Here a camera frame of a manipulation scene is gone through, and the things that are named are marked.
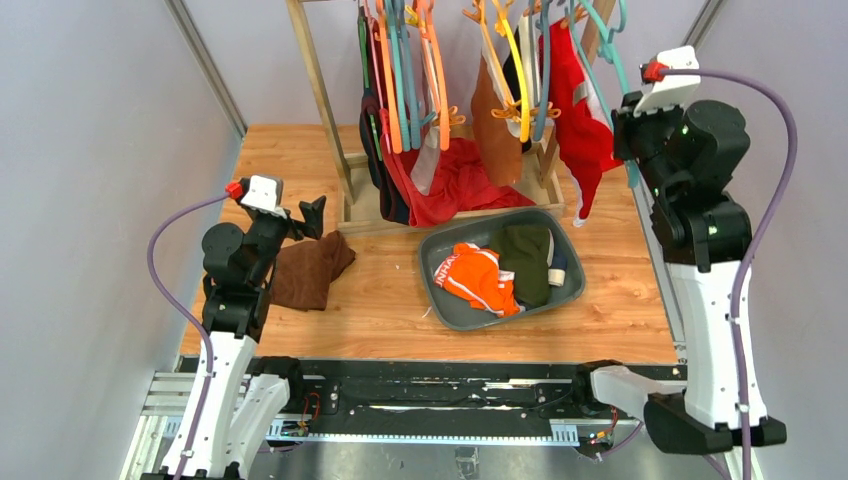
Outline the red underwear white trim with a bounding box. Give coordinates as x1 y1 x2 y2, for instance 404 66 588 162
546 18 623 227

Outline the teal plastic clip hanger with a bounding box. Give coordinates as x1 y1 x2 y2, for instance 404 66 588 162
566 0 643 190

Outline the blue-grey plastic clip hanger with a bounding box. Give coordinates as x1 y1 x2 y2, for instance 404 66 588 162
530 0 559 142

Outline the black underwear cream waistband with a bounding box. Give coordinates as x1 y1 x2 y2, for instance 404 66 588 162
502 14 541 153

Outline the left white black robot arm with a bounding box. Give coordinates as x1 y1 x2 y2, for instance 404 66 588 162
146 194 326 479

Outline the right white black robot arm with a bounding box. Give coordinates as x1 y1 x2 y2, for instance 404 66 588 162
573 92 787 455

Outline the teal plastic hanger pair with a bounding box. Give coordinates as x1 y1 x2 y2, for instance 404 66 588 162
387 1 422 151

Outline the orange clip hanger with brown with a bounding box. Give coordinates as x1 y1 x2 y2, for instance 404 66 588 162
463 0 520 122

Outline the brown underwear on hanger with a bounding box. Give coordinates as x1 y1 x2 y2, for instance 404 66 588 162
470 56 523 186

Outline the orange underwear in basin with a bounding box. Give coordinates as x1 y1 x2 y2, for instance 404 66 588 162
433 242 525 318

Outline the dark green underwear in basin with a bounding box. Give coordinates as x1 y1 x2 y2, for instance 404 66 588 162
489 225 567 309

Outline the orange plastic hanger left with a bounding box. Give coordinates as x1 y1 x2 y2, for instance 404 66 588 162
376 0 402 154

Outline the orange plastic hanger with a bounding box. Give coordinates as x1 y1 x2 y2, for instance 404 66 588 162
376 0 402 154
412 1 465 151

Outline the yellow plastic clip hanger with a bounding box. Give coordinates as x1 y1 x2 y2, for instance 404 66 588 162
491 0 531 143

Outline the orange plastic hanger right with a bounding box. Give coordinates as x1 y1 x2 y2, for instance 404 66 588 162
412 1 465 151

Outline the wooden clothes rack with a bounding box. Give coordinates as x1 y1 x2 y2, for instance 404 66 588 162
286 0 617 234

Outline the brown cloth on table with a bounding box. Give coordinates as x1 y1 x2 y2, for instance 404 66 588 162
270 231 356 311

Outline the dark navy garment hanging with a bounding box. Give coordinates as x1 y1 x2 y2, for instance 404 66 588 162
357 5 409 225

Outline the large red garment hanging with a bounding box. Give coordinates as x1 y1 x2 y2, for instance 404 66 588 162
371 133 535 228

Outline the grey plastic basin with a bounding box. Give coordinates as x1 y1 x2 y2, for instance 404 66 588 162
418 208 586 331

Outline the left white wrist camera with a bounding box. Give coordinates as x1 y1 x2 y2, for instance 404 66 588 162
240 175 285 217

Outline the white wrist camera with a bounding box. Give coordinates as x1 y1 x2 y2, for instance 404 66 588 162
240 175 285 217
633 45 701 117

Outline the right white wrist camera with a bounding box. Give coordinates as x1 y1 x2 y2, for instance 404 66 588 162
633 45 701 117

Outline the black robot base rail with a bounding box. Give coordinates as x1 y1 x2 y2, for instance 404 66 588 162
132 356 690 458

